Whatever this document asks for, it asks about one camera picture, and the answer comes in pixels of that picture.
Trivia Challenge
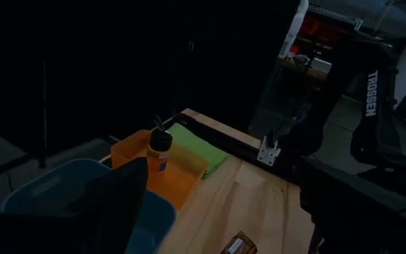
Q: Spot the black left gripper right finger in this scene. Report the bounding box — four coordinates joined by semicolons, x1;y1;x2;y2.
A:
298;158;406;254

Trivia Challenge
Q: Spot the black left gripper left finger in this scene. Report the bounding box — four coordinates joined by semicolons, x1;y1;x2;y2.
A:
0;157;149;254

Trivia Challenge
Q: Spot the black-lid spice jar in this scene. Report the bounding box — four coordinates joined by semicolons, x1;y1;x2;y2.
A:
146;128;173;177

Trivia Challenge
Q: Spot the brown spice packet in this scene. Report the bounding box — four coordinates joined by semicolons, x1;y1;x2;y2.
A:
220;231;259;254

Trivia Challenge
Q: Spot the blue-grey plastic bin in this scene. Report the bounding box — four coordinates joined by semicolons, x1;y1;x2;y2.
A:
1;158;177;254

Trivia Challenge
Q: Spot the orange plastic bin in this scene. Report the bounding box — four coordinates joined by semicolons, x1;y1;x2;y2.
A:
110;129;209;211

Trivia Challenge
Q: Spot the green cloth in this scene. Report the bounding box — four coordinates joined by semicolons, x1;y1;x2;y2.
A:
167;122;229;179

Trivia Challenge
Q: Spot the black room divider panel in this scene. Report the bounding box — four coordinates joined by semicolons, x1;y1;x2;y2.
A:
167;0;301;133

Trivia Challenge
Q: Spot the white frame bracket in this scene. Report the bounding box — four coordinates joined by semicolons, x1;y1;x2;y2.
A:
257;135;281;167

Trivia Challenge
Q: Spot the black table frame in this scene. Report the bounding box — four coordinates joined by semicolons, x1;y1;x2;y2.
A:
160;112;302;184

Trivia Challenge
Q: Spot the metal wire shelf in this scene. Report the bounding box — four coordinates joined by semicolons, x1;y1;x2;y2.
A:
287;3;364;82

